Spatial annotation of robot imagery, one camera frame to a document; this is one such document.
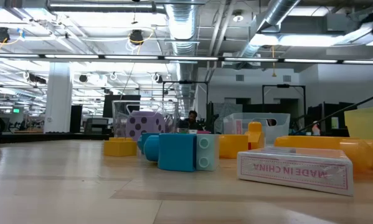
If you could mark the purple foam dice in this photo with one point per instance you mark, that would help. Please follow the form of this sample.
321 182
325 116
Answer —
145 124

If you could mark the person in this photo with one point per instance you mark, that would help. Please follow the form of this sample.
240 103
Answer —
191 119

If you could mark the tall clear plastic container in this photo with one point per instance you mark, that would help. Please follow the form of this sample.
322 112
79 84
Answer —
170 118

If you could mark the teal toy block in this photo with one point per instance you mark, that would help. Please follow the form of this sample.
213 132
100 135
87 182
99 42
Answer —
177 152

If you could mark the ceiling light strip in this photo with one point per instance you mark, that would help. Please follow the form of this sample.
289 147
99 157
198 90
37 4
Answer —
15 55
131 57
251 59
310 60
71 56
363 62
189 58

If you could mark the small yellow toy block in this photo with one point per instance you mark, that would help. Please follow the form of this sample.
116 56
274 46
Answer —
120 147
363 155

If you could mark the black office monitor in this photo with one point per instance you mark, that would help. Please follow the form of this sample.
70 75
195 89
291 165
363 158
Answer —
108 105

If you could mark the black ceiling-mounted device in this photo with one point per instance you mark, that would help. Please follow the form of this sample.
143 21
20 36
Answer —
1 34
136 36

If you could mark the frosted clear plastic bin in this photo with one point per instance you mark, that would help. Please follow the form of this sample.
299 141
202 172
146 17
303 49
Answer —
282 130

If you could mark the white ceiling sensor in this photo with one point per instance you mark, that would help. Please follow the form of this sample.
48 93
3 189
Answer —
238 17

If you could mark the black cabinet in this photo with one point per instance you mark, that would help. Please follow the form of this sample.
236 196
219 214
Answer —
76 118

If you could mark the pink-backed wrapped card deck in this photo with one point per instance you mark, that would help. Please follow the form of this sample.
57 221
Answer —
292 171

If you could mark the large orange-yellow toy block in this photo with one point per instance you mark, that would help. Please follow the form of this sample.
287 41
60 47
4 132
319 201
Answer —
307 142

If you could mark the white square pillar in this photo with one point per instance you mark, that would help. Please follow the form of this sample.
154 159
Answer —
58 98

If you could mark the white spray bottle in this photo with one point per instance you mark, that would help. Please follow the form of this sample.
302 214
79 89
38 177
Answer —
315 130

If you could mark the gray ceiling pipe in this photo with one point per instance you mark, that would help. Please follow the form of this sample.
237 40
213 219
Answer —
105 6

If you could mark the thin black slanted rod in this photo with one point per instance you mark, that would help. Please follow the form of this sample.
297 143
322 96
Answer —
338 112

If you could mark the green exit sign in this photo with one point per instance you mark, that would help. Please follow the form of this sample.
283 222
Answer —
16 110

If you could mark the yellow translucent plastic bin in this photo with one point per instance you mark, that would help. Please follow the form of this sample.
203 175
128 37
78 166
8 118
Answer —
366 124

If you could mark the silver ventilation duct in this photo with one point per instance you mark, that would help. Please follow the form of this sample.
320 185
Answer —
183 25

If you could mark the black gantry frame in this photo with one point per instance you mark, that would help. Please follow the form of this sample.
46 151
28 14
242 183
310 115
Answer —
282 86

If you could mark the slanted silver duct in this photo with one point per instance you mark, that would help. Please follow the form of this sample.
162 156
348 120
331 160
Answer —
273 12

